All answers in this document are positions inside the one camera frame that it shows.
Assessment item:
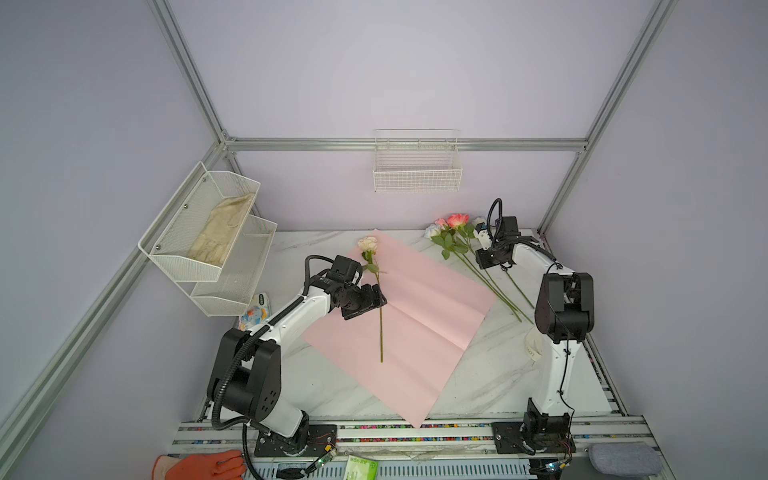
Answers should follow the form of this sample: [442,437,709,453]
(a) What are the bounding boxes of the red pink fake rose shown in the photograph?
[429,214,533,324]

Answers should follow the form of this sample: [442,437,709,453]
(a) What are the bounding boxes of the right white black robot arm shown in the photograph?
[474,216,594,454]

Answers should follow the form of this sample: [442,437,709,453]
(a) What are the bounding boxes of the purple pink wrapping paper sheet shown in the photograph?
[303,230,496,428]

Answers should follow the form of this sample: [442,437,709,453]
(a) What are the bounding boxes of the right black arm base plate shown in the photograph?
[491,419,575,455]

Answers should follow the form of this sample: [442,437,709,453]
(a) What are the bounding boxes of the white mesh shelf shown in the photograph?
[191,215,277,317]
[138,163,260,283]

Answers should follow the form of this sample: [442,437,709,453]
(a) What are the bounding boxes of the cream fake rose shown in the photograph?
[357,235,386,364]

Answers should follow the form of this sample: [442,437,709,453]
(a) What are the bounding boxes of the green white label card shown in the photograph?
[343,455,379,480]

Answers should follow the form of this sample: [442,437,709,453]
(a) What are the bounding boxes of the white blue fake flower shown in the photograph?
[424,224,442,239]

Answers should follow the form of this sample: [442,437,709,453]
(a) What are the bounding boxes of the white wire wall basket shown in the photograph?
[373,129,463,193]

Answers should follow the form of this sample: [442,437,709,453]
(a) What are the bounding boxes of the cream ribbon strip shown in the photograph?
[524,327,544,362]

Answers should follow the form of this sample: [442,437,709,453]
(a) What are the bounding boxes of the orange rubber glove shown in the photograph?
[151,450,247,480]

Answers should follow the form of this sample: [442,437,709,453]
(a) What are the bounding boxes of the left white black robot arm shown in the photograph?
[207,255,387,438]

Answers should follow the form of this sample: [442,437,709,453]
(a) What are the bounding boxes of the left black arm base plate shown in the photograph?
[252,424,338,458]

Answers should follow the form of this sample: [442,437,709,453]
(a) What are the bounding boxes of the upper white mesh shelf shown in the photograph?
[138,163,260,283]

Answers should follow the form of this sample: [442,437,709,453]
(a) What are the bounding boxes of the beige cloth in shelf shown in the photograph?
[188,194,255,267]

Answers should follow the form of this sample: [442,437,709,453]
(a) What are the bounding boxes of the grey foam pad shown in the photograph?
[588,443,663,478]

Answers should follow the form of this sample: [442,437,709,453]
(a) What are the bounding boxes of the lower white mesh shelf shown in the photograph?
[191,215,277,317]

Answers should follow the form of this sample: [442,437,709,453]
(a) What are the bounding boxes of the colourful tissue pack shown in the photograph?
[238,292,271,331]

